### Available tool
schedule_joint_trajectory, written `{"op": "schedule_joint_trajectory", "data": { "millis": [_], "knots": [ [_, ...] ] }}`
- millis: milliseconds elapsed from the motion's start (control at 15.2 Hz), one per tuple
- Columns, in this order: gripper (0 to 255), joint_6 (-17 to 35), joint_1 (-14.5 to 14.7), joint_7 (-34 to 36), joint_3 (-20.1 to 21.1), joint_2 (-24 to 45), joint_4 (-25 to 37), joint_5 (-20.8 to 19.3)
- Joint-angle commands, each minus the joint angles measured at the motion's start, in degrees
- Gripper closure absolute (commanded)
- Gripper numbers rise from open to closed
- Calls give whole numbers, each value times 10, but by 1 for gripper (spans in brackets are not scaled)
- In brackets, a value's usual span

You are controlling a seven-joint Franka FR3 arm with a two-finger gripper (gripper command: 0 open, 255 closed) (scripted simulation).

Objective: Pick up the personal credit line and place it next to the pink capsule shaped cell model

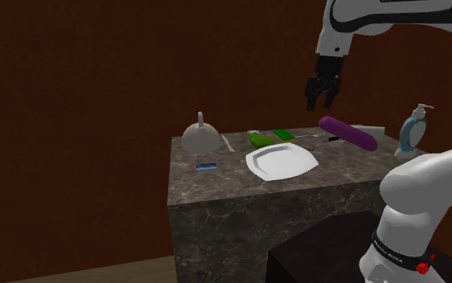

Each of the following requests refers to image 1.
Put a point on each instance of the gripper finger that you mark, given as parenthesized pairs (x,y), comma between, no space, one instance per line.
(332,96)
(312,94)

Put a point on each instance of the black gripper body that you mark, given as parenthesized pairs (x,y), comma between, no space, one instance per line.
(329,69)

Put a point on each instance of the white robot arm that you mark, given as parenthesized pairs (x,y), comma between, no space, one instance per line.
(418,184)

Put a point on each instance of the purple cylinder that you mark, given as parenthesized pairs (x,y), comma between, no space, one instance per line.
(347,133)

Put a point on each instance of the silver fork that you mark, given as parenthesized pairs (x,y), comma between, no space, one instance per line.
(308,135)

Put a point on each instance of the green and yellow sponge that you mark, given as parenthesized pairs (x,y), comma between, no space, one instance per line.
(284,135)

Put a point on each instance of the white flat box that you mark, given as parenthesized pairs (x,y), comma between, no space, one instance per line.
(375,130)

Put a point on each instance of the green rounded vegetable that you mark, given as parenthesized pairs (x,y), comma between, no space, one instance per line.
(260,140)

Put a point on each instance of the white square plate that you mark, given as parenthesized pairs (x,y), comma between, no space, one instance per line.
(281,161)

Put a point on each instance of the blue and white soap dispenser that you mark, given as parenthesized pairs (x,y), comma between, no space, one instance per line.
(412,133)

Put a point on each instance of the white knife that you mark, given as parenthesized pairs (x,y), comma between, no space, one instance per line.
(228,143)

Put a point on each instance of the small blue flat bar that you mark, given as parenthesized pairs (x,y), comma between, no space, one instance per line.
(206,167)

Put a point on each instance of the dark robot stand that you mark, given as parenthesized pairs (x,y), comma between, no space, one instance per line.
(320,251)

